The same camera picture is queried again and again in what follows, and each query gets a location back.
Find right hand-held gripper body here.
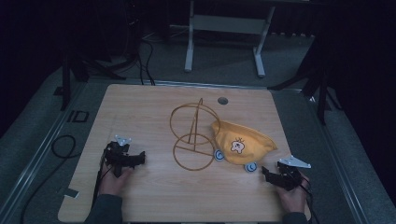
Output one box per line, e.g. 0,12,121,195
275,155,312,192

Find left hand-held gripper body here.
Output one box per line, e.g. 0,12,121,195
103,134,138,178

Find yellow hat with cartoon print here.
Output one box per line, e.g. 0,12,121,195
211,119,278,174

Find gold wire hat stand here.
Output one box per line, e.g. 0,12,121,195
169,97,221,172

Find person's right hand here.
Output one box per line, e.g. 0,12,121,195
275,173,311,215

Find person's left hand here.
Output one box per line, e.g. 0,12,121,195
98,161,135,198

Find black metal stand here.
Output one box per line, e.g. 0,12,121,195
53,46,139,112
266,38,344,126

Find right hand-held gripper cable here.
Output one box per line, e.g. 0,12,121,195
299,177,321,224

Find hand-held gripper cable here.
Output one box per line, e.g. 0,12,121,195
299,177,321,224
92,154,107,207

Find left hand-held gripper cable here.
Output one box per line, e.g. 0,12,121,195
92,154,107,207

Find black floor cable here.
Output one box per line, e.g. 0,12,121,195
20,133,78,224

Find black hanging cables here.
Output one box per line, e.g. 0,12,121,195
135,36,156,87

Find white metal table frame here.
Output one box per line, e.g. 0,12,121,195
184,0,276,78

